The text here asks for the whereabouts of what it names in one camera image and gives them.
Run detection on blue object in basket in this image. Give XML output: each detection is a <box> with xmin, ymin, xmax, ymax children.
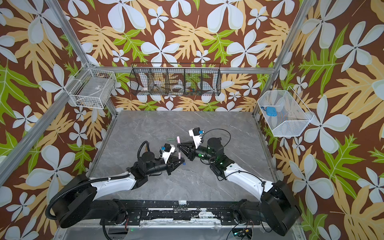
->
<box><xmin>264</xmin><ymin>107</ymin><xmax>278</xmax><ymax>117</ymax></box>

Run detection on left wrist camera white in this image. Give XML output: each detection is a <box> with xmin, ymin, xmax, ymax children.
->
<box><xmin>160</xmin><ymin>144</ymin><xmax>176</xmax><ymax>164</ymax></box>

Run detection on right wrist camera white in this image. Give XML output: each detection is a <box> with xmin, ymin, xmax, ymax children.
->
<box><xmin>189</xmin><ymin>127</ymin><xmax>204</xmax><ymax>149</ymax></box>

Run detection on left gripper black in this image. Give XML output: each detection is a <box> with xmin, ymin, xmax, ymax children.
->
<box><xmin>145</xmin><ymin>155</ymin><xmax>185</xmax><ymax>177</ymax></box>

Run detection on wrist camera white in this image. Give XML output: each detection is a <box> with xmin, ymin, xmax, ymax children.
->
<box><xmin>189</xmin><ymin>127</ymin><xmax>204</xmax><ymax>149</ymax></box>
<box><xmin>160</xmin><ymin>144</ymin><xmax>176</xmax><ymax>164</ymax></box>

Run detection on white wire basket left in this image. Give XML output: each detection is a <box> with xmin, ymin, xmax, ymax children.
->
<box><xmin>66</xmin><ymin>64</ymin><xmax>117</xmax><ymax>109</ymax></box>

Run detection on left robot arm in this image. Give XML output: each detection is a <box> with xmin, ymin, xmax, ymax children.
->
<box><xmin>45</xmin><ymin>152</ymin><xmax>185</xmax><ymax>229</ymax></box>

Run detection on white mesh basket right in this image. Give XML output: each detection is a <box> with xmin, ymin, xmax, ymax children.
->
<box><xmin>258</xmin><ymin>88</ymin><xmax>315</xmax><ymax>138</ymax></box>

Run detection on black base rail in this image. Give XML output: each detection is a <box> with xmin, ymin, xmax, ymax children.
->
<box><xmin>106</xmin><ymin>199</ymin><xmax>262</xmax><ymax>226</ymax></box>

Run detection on black wire basket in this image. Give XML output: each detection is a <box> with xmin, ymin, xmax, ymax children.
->
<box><xmin>129</xmin><ymin>63</ymin><xmax>222</xmax><ymax>96</ymax></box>

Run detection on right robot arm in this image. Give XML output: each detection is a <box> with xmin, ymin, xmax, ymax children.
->
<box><xmin>177</xmin><ymin>138</ymin><xmax>302</xmax><ymax>236</ymax></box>

